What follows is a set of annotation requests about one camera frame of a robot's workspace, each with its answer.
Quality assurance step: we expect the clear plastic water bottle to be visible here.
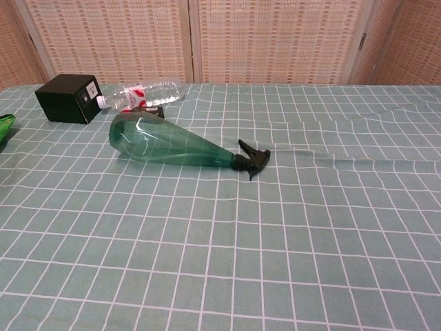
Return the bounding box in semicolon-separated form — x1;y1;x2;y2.
96;80;187;110

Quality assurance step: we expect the green translucent spray bottle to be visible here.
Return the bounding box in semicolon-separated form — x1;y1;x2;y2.
109;112;272;181

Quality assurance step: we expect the black cube box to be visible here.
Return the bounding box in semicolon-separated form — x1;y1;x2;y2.
34;74;101;125

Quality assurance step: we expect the green snack packet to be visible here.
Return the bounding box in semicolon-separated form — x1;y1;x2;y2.
0;113;17;146

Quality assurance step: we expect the small black device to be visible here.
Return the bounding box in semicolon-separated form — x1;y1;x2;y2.
120;106;165;119

